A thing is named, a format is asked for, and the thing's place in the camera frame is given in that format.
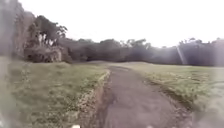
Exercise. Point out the brown dirt path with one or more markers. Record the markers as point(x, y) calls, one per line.
point(133, 103)

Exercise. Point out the wood of dark trees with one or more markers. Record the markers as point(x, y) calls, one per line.
point(110, 50)

